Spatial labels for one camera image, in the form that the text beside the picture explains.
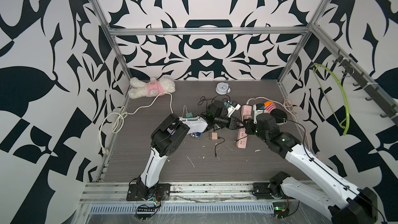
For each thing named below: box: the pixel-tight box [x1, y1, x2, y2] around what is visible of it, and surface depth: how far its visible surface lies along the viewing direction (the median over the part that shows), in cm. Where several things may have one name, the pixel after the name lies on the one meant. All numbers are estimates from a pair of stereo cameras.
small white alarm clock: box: [215, 81, 231, 95], surface depth 114 cm
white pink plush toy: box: [128, 76, 176, 100], surface depth 107 cm
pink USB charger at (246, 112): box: [240, 104, 253, 122], surface depth 85 cm
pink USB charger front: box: [209, 132, 218, 141], surface depth 91 cm
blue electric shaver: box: [190, 131, 202, 139], surface depth 91 cm
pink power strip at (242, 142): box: [236, 127, 248, 149], surface depth 85 cm
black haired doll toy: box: [263, 100, 288, 126], surface depth 98 cm
